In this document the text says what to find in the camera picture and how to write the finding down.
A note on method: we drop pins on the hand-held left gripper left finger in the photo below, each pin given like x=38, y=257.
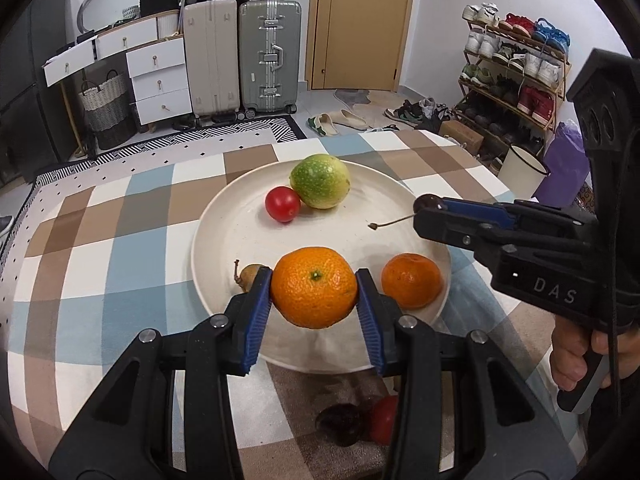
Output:
x=255, y=320

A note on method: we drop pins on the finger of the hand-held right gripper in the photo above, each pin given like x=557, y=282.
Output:
x=450, y=232
x=475, y=209

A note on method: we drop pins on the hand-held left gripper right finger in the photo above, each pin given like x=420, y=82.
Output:
x=370, y=320

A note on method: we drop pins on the dark cherry with stem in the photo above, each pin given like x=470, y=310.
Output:
x=428, y=202

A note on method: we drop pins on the brown longan with stem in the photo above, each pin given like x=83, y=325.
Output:
x=249, y=276

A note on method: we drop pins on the small orange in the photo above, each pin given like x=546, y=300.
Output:
x=412, y=280

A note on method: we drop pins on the large orange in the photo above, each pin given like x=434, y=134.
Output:
x=314, y=287

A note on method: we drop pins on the cream round plate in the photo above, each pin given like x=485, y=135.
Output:
x=340, y=230

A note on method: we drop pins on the large red tomato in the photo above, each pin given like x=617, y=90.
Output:
x=282, y=203

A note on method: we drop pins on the green yellow round fruit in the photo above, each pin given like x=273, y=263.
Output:
x=320, y=181

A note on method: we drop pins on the person's right hand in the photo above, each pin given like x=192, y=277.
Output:
x=567, y=355

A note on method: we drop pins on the white bucket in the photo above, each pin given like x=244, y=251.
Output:
x=520, y=175

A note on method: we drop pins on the small cardboard box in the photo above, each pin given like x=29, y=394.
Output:
x=462, y=136

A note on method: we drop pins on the purple bag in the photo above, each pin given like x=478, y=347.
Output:
x=565, y=170

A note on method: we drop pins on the small red tomato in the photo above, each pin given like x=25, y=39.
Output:
x=382, y=420

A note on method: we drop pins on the dark purple plum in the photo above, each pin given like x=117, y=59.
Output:
x=342, y=425

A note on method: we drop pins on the pile of floor sneakers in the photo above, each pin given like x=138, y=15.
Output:
x=412, y=112

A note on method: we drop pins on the checked tablecloth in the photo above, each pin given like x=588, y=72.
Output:
x=125, y=260

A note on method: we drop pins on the wooden shoe rack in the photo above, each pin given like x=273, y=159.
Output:
x=560, y=90

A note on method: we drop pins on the beige slipper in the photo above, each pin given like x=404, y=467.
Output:
x=351, y=119

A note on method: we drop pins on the shoe rack with shoes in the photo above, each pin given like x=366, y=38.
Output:
x=530, y=65

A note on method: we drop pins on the green-trim slipper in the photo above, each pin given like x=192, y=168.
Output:
x=322, y=124

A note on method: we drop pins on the grey door mat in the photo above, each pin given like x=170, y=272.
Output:
x=350, y=96

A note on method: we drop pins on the wooden door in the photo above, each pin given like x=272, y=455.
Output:
x=360, y=30

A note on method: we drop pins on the silver suitcase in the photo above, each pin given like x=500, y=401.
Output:
x=270, y=60

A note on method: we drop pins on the white drawer dresser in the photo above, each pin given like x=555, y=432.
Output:
x=160, y=85

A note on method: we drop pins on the woven laundry basket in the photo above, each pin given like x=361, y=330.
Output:
x=107, y=110

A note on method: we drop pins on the beige suitcase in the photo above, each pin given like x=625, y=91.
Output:
x=210, y=60

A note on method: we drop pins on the black storage box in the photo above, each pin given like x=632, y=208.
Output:
x=159, y=4

